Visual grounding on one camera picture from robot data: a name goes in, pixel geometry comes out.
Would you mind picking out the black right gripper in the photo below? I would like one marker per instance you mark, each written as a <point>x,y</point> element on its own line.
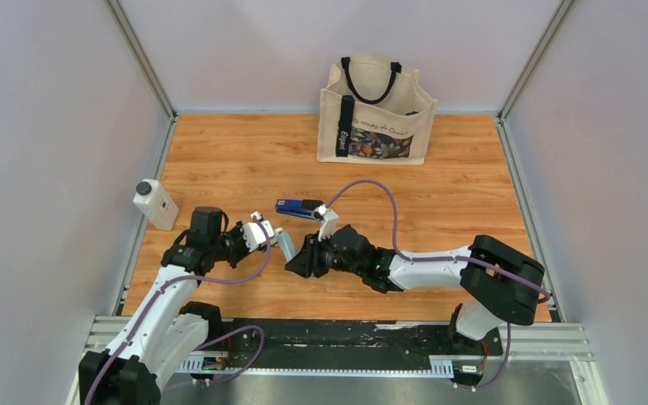
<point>307,262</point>

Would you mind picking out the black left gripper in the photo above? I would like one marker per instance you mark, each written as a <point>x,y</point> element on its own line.
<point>237,230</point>

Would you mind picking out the blue black stapler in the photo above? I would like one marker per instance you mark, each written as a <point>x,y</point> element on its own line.
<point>299,208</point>

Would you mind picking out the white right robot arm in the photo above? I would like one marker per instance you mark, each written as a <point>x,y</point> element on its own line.
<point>505,284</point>

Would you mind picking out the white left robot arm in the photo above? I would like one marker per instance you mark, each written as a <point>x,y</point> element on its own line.
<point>136,365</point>

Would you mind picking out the light blue white tube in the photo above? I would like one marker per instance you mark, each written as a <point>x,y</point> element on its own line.
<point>286,244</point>

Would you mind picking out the white bottle black cap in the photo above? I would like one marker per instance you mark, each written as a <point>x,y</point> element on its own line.
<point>156,204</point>

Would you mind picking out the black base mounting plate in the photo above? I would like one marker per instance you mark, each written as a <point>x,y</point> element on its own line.
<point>304,344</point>

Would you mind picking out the beige canvas tote bag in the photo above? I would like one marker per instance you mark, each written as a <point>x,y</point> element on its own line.
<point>374,111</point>

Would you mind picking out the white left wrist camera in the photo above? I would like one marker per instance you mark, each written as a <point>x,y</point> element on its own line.
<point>258,232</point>

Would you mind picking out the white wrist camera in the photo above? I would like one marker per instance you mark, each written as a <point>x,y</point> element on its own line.
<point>258,232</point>
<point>328,221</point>

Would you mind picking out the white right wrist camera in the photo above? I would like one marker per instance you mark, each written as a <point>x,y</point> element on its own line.
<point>328,221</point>

